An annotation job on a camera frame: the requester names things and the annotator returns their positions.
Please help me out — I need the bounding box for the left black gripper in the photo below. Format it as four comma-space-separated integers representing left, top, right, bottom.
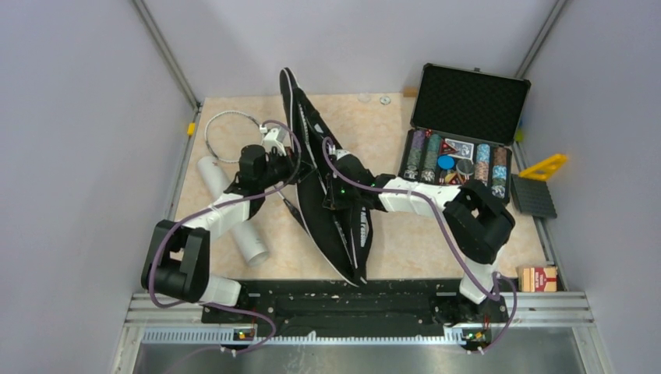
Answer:
260, 146, 316, 189

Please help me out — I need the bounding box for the black racket bag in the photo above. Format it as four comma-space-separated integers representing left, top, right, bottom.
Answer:
278, 67, 373, 287

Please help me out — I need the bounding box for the white shuttlecock tube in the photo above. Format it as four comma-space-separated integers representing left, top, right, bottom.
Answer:
186, 156, 270, 266

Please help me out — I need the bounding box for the white badminton racket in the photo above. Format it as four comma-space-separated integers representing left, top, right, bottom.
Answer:
204, 110, 311, 233

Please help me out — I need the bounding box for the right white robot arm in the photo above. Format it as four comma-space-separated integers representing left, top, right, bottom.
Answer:
323, 152, 515, 321

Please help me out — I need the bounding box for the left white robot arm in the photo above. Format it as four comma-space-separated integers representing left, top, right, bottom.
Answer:
141, 145, 301, 322

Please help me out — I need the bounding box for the translucent tube cap right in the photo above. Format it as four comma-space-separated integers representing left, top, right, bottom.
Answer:
356, 93, 371, 103

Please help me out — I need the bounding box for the wooden block at corner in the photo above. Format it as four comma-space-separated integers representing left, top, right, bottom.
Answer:
401, 86, 419, 97

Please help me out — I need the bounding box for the black poker chip case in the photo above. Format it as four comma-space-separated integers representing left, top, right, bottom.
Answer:
398, 63, 532, 204

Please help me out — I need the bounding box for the black perforated plate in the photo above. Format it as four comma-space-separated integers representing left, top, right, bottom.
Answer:
511, 175, 557, 219

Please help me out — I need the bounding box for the yellow plastic triangle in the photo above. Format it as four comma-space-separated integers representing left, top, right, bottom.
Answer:
518, 153, 568, 182

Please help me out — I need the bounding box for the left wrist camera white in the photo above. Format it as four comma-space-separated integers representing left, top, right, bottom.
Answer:
259, 125, 288, 156

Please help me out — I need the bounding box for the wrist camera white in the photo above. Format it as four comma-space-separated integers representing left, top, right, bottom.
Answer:
259, 125, 288, 156
329, 146, 352, 161

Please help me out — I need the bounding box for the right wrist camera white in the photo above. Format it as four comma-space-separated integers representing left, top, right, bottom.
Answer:
329, 146, 352, 161

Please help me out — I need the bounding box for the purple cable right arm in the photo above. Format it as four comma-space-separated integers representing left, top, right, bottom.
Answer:
322, 136, 518, 354

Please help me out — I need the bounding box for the yellow clip on rail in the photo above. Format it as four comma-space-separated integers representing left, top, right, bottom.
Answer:
186, 122, 196, 137

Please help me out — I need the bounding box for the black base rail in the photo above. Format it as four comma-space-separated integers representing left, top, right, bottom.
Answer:
201, 279, 510, 350

